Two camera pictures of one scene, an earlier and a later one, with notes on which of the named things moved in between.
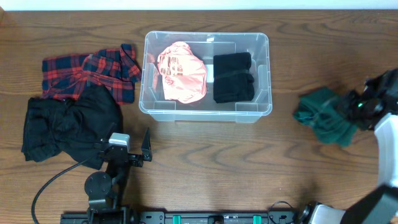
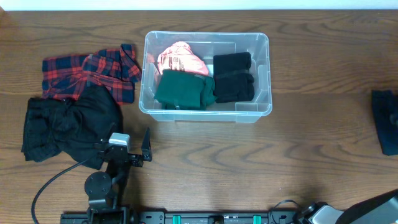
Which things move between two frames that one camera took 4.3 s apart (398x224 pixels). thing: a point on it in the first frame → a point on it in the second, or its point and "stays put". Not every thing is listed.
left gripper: [125, 157] stays put
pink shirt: [183, 73] stays put
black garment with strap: [232, 81] stays put
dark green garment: [322, 109] → [182, 90]
